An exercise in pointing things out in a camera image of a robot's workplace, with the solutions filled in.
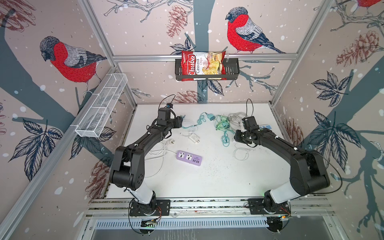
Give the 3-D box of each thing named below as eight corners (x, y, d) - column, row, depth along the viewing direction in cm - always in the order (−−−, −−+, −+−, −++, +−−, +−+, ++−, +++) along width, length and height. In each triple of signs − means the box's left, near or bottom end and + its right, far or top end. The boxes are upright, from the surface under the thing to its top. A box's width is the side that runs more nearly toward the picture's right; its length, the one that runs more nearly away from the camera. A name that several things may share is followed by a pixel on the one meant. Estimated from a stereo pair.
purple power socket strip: (175, 158, 93) (174, 156, 90) (178, 151, 96) (177, 149, 94) (200, 166, 90) (200, 164, 87) (202, 158, 93) (203, 156, 90)
